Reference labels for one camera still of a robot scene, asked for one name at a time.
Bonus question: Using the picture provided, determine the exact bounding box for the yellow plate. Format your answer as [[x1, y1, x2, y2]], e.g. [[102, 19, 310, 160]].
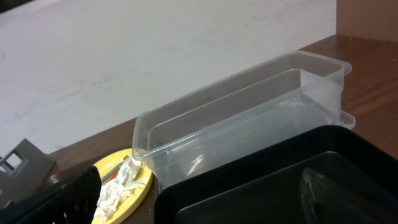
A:
[[92, 148, 153, 224]]

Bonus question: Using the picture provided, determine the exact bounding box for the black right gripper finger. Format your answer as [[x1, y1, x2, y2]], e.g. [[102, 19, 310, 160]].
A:
[[1, 166, 101, 224]]

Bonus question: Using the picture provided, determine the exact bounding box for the black waste bin tray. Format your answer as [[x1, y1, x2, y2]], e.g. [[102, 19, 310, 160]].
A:
[[154, 126, 397, 223]]

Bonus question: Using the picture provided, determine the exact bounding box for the grey dishwasher rack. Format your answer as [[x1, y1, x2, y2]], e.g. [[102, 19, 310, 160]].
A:
[[1, 139, 55, 208]]

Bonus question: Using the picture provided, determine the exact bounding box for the white tissue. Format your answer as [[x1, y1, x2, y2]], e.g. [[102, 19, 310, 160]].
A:
[[94, 157, 144, 223]]

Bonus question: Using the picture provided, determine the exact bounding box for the clear plastic waste container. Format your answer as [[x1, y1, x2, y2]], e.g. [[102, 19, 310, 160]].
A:
[[132, 51, 356, 189]]

